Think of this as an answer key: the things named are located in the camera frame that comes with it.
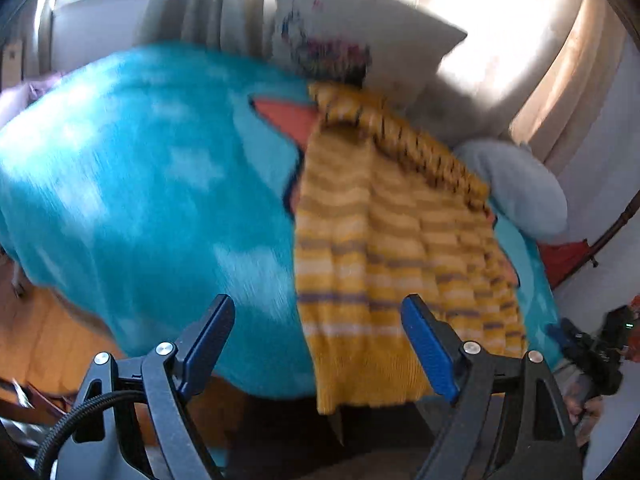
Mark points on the yellow striped knit sweater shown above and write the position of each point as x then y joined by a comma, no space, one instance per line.
386,211

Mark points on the light blue plush pillow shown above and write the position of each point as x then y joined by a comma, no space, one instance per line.
520,185

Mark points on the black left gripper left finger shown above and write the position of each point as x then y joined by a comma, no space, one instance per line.
171,375

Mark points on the beige curtain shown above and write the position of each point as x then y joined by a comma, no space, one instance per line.
533,71

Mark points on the white floral cushion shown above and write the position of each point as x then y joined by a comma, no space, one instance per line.
384,46

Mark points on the red fabric item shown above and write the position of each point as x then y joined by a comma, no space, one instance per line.
559,259

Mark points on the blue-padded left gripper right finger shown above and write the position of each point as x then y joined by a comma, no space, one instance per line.
467,376

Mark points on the teal cartoon fleece blanket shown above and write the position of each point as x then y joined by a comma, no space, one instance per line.
147,183

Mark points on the lavender cloth pile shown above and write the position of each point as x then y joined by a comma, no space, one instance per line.
16,99

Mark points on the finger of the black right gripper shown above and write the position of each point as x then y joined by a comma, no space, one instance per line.
567,336

